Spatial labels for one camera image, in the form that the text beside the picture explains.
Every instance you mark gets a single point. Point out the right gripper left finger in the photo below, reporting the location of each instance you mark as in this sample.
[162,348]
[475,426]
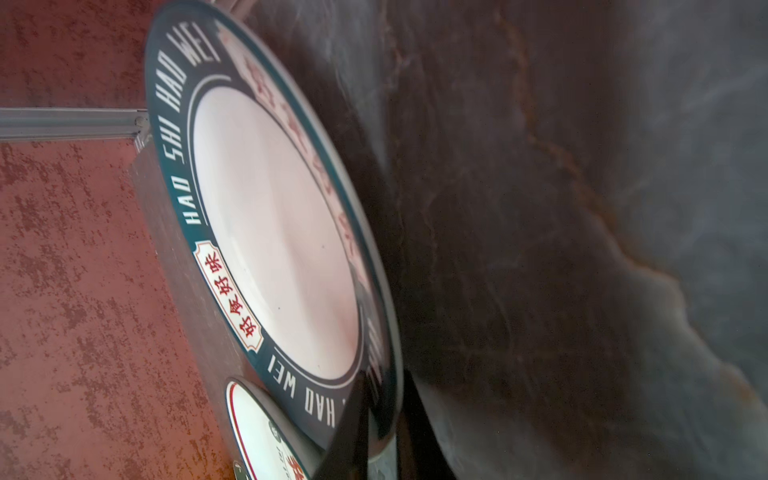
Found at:
[347,456]

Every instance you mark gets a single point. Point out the white plate red characters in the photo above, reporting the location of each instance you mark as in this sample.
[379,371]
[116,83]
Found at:
[269,444]

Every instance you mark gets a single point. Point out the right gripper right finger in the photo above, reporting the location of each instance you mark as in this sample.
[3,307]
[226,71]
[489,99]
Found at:
[419,455]

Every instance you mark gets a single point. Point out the dark green rim text plate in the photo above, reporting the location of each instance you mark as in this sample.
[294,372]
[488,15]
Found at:
[272,220]

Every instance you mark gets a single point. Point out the right aluminium corner post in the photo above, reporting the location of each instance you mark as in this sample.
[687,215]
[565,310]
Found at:
[65,124]

